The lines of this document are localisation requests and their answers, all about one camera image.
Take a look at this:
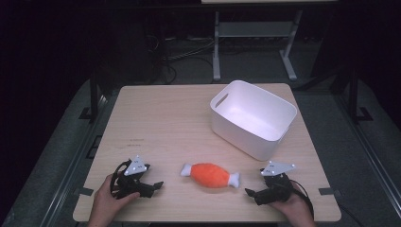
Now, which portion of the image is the metal floor rail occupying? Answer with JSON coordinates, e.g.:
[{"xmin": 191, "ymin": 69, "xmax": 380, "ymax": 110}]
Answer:
[
  {"xmin": 334, "ymin": 94, "xmax": 401, "ymax": 218},
  {"xmin": 40, "ymin": 93, "xmax": 112, "ymax": 227}
]

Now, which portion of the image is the orange plush meat toy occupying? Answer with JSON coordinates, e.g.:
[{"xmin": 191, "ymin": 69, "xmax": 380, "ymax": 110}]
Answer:
[{"xmin": 180, "ymin": 162, "xmax": 241, "ymax": 189}]

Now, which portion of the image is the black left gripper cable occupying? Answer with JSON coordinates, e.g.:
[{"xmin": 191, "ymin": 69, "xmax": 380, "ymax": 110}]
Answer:
[{"xmin": 109, "ymin": 159, "xmax": 132, "ymax": 198}]

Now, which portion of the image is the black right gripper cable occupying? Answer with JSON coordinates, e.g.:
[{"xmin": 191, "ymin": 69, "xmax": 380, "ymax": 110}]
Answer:
[{"xmin": 288, "ymin": 179, "xmax": 316, "ymax": 219}]

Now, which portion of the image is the white plastic bin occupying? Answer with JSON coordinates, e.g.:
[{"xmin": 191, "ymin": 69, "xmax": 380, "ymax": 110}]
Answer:
[{"xmin": 209, "ymin": 79, "xmax": 298, "ymax": 162}]

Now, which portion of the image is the grey table edge bracket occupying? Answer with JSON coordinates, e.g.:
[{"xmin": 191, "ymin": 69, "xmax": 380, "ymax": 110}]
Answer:
[
  {"xmin": 318, "ymin": 186, "xmax": 343, "ymax": 197},
  {"xmin": 73, "ymin": 186, "xmax": 95, "ymax": 197}
]

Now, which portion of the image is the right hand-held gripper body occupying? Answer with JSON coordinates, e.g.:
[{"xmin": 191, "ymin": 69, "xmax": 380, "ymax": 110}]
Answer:
[{"xmin": 259, "ymin": 160, "xmax": 297, "ymax": 203}]

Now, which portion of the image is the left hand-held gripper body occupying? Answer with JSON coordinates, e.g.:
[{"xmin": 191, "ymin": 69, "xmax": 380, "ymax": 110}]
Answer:
[{"xmin": 110, "ymin": 154, "xmax": 151, "ymax": 200}]

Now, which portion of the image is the black metal post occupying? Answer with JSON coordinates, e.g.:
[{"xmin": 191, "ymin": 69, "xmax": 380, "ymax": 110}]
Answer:
[
  {"xmin": 78, "ymin": 67, "xmax": 100, "ymax": 123},
  {"xmin": 346, "ymin": 67, "xmax": 375, "ymax": 125}
]

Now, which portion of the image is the person's left hand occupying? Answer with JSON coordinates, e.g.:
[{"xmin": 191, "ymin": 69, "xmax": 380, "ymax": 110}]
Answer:
[{"xmin": 92, "ymin": 173, "xmax": 141, "ymax": 222}]

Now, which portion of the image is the person's right hand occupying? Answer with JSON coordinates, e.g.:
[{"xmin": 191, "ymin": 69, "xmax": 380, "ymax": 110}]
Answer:
[{"xmin": 269, "ymin": 183, "xmax": 315, "ymax": 222}]

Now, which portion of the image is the bundle of floor cables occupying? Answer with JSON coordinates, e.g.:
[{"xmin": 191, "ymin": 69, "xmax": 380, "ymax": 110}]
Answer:
[{"xmin": 148, "ymin": 33, "xmax": 219, "ymax": 85}]

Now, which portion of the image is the grey metal stand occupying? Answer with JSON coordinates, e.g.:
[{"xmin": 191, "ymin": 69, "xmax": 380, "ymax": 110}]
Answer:
[{"xmin": 212, "ymin": 9, "xmax": 304, "ymax": 82}]

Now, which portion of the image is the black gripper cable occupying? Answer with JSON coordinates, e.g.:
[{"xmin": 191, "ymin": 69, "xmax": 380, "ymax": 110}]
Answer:
[
  {"xmin": 288, "ymin": 179, "xmax": 316, "ymax": 219},
  {"xmin": 109, "ymin": 159, "xmax": 132, "ymax": 198}
]

